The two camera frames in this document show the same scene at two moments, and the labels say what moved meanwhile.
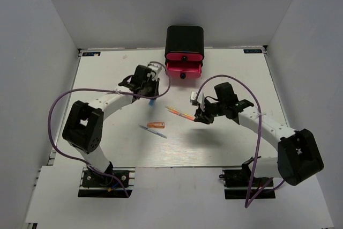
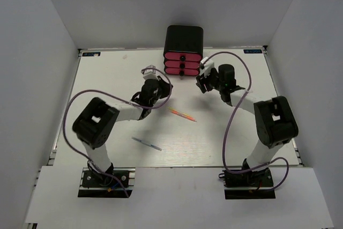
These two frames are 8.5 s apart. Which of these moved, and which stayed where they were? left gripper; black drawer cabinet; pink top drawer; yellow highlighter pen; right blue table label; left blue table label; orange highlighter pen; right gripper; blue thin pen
Moved: right gripper; left gripper; blue thin pen
Stayed: pink top drawer; black drawer cabinet; orange highlighter pen; yellow highlighter pen; right blue table label; left blue table label
